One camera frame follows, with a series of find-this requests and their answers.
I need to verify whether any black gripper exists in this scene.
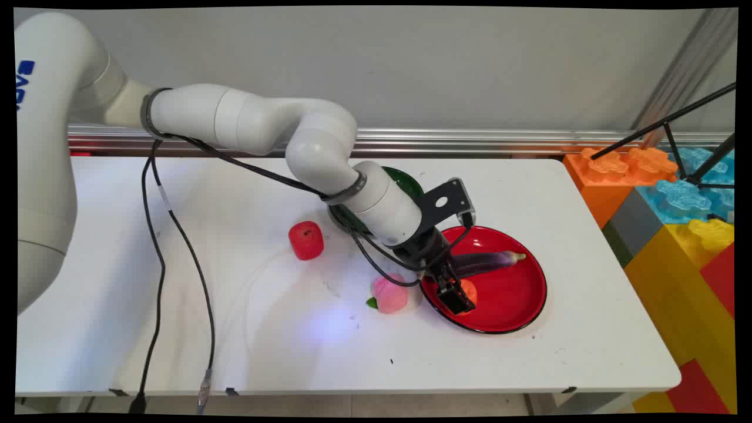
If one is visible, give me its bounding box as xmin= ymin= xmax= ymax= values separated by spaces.
xmin=391 ymin=226 xmax=475 ymax=314

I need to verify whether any purple toy eggplant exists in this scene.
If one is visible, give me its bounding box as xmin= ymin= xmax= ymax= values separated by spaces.
xmin=449 ymin=250 xmax=527 ymax=280

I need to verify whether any red round plate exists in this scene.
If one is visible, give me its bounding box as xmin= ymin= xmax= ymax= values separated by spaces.
xmin=419 ymin=225 xmax=548 ymax=334

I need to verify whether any pink toy peach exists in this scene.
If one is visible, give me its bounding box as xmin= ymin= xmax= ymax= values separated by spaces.
xmin=365 ymin=273 xmax=409 ymax=314

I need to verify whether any dark green plate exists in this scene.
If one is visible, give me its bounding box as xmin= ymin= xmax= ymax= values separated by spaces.
xmin=329 ymin=166 xmax=425 ymax=236

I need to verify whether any red toy apple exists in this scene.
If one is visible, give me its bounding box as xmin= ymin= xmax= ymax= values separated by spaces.
xmin=288 ymin=221 xmax=325 ymax=261

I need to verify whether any large grey toy block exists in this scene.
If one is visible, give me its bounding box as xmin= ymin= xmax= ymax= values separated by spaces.
xmin=602 ymin=187 xmax=666 ymax=268

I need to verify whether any large orange toy block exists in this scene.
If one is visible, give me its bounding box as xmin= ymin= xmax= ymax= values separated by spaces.
xmin=563 ymin=147 xmax=680 ymax=230

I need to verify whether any large yellow toy block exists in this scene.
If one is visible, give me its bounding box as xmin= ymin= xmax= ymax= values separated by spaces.
xmin=624 ymin=219 xmax=738 ymax=414

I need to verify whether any large blue toy block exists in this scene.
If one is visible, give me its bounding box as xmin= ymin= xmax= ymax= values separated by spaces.
xmin=636 ymin=147 xmax=738 ymax=225

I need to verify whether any large red toy block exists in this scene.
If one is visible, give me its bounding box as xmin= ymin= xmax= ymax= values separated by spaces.
xmin=699 ymin=243 xmax=738 ymax=319

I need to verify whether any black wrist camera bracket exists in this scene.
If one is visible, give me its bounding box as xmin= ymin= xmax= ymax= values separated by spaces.
xmin=418 ymin=178 xmax=476 ymax=231

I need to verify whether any grey cable strap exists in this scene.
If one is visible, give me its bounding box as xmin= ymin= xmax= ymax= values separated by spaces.
xmin=320 ymin=170 xmax=368 ymax=206
xmin=140 ymin=88 xmax=173 ymax=140

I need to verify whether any aluminium wall rail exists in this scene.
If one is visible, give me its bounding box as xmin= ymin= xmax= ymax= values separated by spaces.
xmin=68 ymin=123 xmax=735 ymax=159

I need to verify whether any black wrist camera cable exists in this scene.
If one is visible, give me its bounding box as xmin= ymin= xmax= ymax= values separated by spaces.
xmin=157 ymin=133 xmax=474 ymax=288

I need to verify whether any black cable with grey connector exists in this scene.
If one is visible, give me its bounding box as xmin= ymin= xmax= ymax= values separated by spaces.
xmin=151 ymin=141 xmax=216 ymax=414

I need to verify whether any thick black cable with plug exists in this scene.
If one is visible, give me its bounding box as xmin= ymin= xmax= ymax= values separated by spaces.
xmin=129 ymin=140 xmax=167 ymax=414

